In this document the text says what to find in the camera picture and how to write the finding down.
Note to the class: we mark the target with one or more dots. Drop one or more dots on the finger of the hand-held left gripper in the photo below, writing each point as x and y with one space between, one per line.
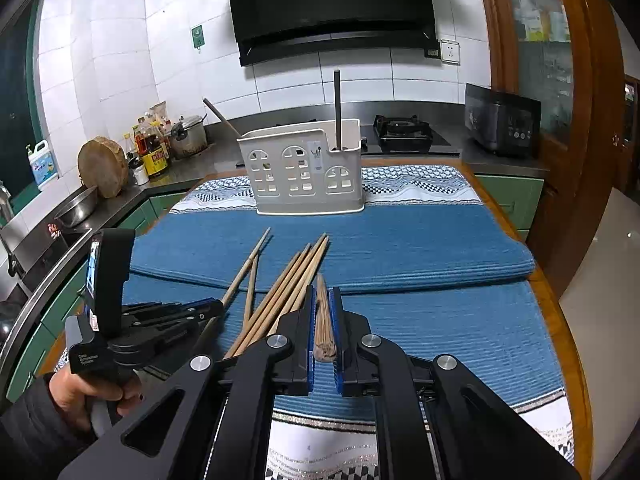
170 332
200 305

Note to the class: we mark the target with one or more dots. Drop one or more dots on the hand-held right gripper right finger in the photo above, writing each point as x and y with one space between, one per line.
345 350

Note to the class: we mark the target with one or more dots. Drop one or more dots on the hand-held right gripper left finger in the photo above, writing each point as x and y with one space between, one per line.
306 345

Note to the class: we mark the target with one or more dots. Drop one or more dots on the dark wooden chopstick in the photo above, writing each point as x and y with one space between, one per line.
324 330

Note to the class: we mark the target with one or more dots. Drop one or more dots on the white plastic utensil holder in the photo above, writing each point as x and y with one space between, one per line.
300 142

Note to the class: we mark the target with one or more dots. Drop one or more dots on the person's left forearm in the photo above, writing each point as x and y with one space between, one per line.
30 435

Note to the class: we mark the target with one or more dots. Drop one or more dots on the person's left hand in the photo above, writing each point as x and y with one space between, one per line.
70 395

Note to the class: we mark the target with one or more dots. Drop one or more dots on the green base cabinet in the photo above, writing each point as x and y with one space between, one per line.
55 310
510 200

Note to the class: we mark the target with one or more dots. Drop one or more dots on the steel sink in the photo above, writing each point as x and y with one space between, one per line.
50 260

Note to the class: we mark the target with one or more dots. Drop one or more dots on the steel bowl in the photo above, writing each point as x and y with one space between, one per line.
75 207

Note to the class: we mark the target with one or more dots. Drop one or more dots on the small white shaker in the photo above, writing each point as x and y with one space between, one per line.
141 175

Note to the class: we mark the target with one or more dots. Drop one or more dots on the round wooden cutting board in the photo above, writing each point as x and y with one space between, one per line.
102 167

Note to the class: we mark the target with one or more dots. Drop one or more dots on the blue cloth with patterned ends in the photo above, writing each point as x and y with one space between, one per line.
425 260

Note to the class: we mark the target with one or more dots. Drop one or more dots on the yellow label sauce bottle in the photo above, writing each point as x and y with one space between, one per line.
155 162

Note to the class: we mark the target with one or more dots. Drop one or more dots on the white detergent bottle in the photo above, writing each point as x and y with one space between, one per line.
44 167

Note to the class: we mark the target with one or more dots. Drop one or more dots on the cluster of condiment bottles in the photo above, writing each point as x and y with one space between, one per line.
150 130

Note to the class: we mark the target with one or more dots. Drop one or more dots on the steel pressure cooker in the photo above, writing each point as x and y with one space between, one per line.
190 140

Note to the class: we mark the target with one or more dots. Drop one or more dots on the wooden spoon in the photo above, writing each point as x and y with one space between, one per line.
220 116

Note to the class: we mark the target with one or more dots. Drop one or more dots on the wooden table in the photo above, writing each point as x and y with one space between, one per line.
550 300

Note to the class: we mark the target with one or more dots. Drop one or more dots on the black gas stove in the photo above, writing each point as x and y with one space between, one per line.
400 132

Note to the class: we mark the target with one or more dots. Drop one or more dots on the chopsticks in basket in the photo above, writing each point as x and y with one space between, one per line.
338 110

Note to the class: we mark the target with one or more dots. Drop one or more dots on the black countertop appliance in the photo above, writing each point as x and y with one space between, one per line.
490 115

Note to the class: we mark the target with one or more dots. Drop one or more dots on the black range hood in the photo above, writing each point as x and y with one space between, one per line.
325 0

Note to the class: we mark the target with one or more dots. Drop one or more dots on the wooden glass-door cabinet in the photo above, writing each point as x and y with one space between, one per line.
585 110

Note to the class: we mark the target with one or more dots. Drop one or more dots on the yellow green box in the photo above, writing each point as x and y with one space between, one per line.
533 27

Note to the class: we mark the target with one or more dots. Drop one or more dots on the green wall sticker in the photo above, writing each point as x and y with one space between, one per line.
198 37

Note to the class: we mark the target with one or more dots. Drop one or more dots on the white wall socket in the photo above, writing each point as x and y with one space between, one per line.
450 52

